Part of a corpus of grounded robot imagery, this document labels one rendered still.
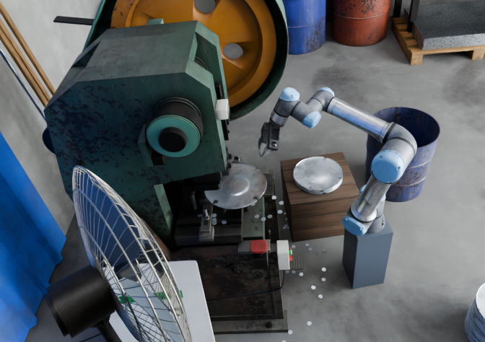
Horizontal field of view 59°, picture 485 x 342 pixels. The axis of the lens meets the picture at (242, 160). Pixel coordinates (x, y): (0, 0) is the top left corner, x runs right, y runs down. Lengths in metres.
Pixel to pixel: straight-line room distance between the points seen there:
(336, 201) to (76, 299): 1.76
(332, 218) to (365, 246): 0.43
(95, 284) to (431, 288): 1.97
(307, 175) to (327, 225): 0.33
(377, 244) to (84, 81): 1.55
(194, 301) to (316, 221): 0.89
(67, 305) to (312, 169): 1.85
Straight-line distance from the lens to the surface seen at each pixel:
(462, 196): 3.14
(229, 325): 2.44
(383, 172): 1.70
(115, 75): 1.49
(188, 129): 1.39
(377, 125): 1.82
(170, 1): 1.93
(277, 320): 2.43
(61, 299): 1.06
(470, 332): 2.50
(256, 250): 1.77
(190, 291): 2.14
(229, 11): 1.91
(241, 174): 2.03
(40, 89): 2.66
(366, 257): 2.34
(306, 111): 1.79
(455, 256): 2.81
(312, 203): 2.49
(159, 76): 1.43
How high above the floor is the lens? 2.18
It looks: 41 degrees down
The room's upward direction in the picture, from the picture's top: 9 degrees counter-clockwise
